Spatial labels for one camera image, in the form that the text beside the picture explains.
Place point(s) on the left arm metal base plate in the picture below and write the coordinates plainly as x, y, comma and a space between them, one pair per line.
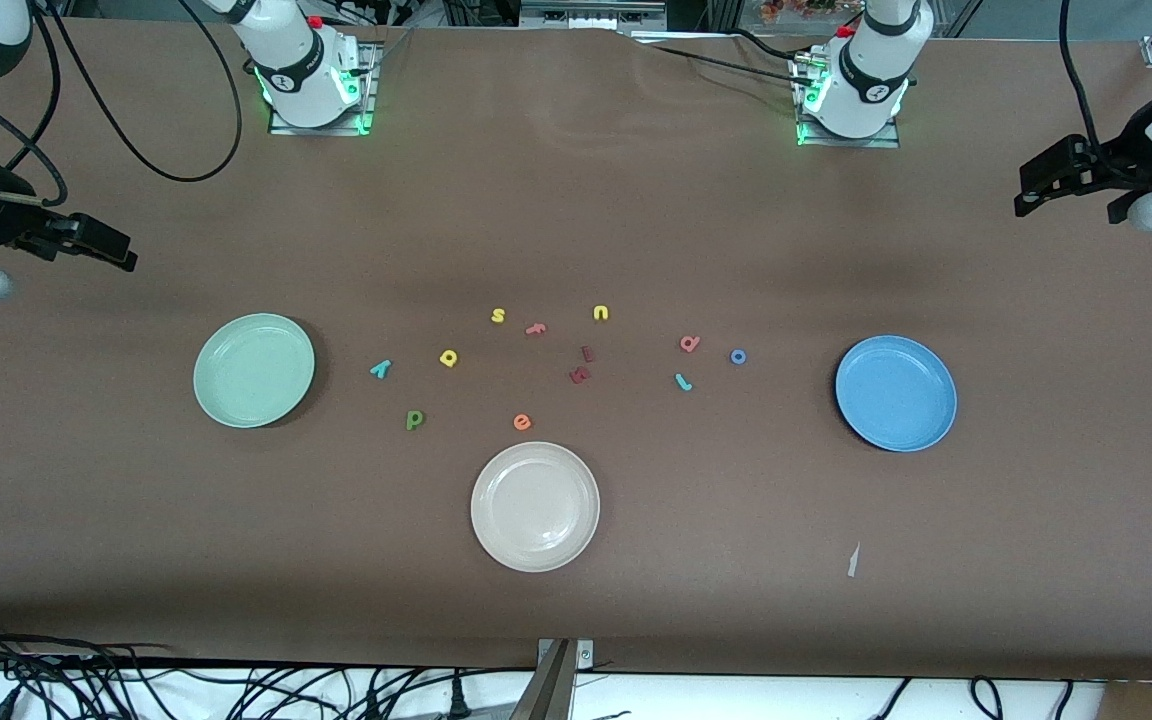
886, 142

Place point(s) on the metal table edge bracket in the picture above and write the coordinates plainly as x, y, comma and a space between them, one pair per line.
561, 685

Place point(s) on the yellow letter a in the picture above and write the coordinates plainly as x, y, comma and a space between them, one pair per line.
448, 357

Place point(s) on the grey equipment box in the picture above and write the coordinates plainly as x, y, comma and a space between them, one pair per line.
591, 12

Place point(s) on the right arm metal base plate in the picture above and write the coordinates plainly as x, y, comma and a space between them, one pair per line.
371, 95

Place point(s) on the teal letter y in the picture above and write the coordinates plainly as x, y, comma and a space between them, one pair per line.
381, 369

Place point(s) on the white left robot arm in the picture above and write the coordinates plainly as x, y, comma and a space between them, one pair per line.
866, 80

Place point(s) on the beige plate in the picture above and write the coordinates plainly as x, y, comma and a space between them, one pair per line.
535, 506

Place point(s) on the brown table cover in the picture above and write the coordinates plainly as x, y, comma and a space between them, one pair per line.
636, 200

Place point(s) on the green plate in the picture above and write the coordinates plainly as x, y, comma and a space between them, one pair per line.
254, 371

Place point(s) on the pink letter d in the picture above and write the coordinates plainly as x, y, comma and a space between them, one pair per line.
690, 343

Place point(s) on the blue plate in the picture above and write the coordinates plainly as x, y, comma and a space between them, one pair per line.
896, 393

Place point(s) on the green letter p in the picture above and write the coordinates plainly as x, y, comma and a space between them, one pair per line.
415, 419

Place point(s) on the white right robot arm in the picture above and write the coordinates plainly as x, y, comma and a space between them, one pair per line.
301, 75

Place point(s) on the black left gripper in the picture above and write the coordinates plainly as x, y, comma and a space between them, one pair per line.
1122, 164

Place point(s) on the artificial flowers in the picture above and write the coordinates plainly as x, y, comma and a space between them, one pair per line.
806, 8

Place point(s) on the dark red letter k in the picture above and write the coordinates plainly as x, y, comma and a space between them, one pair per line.
580, 375

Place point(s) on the small white paper scrap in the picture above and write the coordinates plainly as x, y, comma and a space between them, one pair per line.
853, 560

